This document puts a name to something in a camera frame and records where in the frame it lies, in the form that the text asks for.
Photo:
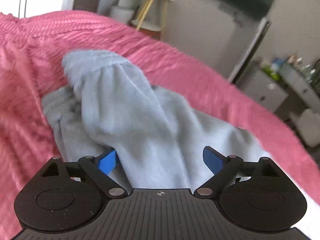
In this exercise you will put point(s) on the green items on cabinet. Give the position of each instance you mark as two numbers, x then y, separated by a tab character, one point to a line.
272	70

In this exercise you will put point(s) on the wooden tripod side table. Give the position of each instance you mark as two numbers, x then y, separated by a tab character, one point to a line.
150	17

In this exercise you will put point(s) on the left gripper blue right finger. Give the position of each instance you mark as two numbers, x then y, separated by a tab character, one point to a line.
224	171

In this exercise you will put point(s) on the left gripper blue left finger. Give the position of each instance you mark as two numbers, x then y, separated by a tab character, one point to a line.
98	168

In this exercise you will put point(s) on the grey drawer cabinet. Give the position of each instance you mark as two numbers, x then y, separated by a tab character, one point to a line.
263	90

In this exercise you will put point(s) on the grey sweatpants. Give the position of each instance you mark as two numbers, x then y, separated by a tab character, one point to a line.
158	137

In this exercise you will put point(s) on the grey vanity desk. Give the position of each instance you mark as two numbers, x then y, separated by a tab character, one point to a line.
300	86

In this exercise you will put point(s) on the pink ribbed bedspread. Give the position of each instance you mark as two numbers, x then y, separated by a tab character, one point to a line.
31	54

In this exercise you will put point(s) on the white cylindrical bin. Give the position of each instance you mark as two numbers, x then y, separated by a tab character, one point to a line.
123	11

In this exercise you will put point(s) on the white fluffy chair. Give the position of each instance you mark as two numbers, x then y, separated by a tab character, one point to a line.
307	125

